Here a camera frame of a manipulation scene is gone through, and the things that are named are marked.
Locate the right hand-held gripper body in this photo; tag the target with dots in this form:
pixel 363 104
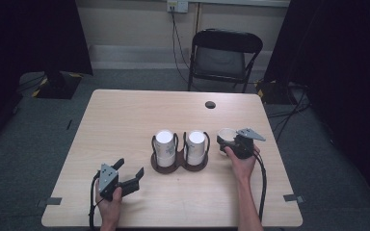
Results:
pixel 244 146

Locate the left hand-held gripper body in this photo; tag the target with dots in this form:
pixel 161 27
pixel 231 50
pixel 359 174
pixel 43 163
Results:
pixel 108 178

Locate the single white paper cup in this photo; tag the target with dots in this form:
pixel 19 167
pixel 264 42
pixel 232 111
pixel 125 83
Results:
pixel 226 133

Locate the dark brown double cup holder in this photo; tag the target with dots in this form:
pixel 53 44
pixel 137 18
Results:
pixel 179 160

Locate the person's right hand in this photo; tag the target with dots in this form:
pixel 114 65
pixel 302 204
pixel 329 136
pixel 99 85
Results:
pixel 244 168

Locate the person's left hand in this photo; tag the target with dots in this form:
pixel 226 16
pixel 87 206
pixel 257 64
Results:
pixel 109 208

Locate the black table grommet cap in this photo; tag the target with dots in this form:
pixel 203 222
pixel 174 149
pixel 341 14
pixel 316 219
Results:
pixel 210 105

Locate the grey tape strip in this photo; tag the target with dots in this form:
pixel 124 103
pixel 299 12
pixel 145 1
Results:
pixel 293 198
pixel 51 201

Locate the black stand base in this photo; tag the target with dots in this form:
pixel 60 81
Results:
pixel 276 93
pixel 59 86

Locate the black folding chair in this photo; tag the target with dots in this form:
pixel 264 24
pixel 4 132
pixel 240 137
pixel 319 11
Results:
pixel 224 57

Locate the dark curtain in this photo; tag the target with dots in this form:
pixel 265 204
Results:
pixel 343 64
pixel 29 35

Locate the white wall socket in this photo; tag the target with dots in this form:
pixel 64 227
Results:
pixel 177 5

